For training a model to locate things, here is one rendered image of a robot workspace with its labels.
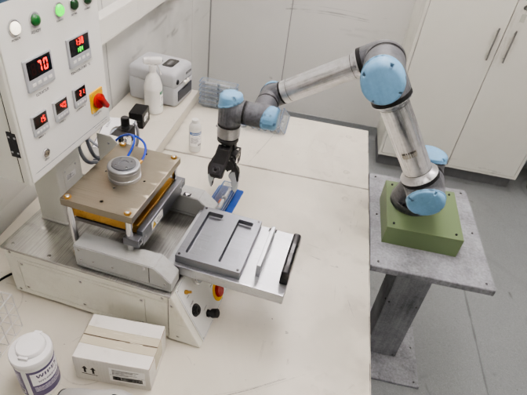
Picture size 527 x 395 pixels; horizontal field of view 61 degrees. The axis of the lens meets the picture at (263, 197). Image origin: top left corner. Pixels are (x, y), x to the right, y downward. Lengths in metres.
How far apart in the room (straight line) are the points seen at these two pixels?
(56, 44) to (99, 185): 0.32
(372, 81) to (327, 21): 2.28
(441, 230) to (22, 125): 1.29
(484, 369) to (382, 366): 0.50
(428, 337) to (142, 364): 1.63
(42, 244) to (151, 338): 0.37
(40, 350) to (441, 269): 1.20
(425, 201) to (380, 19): 2.22
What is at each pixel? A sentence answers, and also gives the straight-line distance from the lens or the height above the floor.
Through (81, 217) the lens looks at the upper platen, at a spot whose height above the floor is 1.03.
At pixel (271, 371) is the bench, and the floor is 0.75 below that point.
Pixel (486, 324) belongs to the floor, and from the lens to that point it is 2.65.
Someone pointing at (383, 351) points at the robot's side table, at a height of 0.04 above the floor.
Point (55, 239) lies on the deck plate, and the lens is 1.29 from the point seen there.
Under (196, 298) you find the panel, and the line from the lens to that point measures 1.21.
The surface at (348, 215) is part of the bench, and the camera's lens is 1.71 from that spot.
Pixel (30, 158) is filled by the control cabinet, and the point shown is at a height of 1.22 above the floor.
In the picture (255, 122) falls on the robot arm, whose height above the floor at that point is 1.12.
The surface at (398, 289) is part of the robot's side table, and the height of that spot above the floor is 0.45.
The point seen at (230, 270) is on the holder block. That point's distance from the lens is 1.09.
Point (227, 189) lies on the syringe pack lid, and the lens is 1.65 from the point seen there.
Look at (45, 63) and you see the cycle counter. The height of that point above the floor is 1.40.
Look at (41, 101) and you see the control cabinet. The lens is 1.07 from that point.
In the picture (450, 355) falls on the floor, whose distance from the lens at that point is 2.43.
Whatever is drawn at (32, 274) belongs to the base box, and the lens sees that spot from 1.34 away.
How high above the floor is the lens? 1.79
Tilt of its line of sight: 38 degrees down
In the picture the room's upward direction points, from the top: 8 degrees clockwise
